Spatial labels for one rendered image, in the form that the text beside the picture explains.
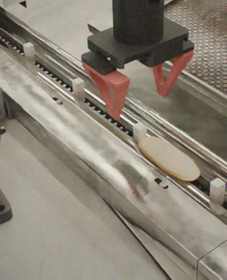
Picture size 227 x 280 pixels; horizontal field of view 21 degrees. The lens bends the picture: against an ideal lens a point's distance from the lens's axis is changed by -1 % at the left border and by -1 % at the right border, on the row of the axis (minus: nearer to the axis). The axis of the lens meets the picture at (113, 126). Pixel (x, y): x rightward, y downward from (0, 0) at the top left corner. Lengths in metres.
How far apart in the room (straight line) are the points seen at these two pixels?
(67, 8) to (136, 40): 0.54
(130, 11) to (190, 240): 0.25
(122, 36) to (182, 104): 0.26
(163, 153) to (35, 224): 0.18
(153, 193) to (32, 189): 0.17
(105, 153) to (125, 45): 0.15
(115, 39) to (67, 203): 0.21
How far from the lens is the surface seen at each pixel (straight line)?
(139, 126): 0.77
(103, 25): 0.96
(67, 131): 0.78
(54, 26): 1.12
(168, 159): 0.73
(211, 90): 0.78
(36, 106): 0.83
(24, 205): 0.75
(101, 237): 0.70
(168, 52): 0.68
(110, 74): 0.66
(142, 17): 0.64
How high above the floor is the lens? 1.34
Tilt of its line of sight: 37 degrees down
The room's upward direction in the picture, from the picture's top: 4 degrees counter-clockwise
